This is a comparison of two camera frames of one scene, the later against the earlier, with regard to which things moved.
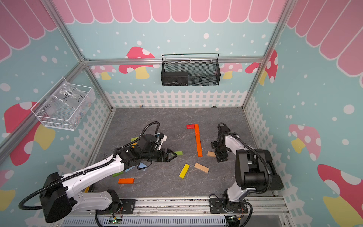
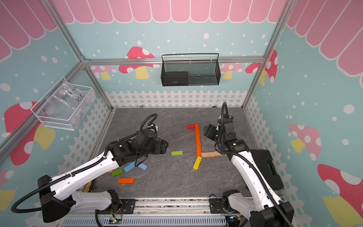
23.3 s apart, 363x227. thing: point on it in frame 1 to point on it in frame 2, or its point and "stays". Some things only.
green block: [179, 153] stays
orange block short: [199, 148] stays
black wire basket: [190, 69] stays
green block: [117, 174] stays
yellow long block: [184, 170] to [197, 162]
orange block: [198, 138] stays
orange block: [197, 129] stays
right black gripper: [220, 157] to [210, 130]
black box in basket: [176, 78] stays
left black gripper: [167, 156] to [160, 148]
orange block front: [126, 180] stays
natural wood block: [201, 167] to [210, 154]
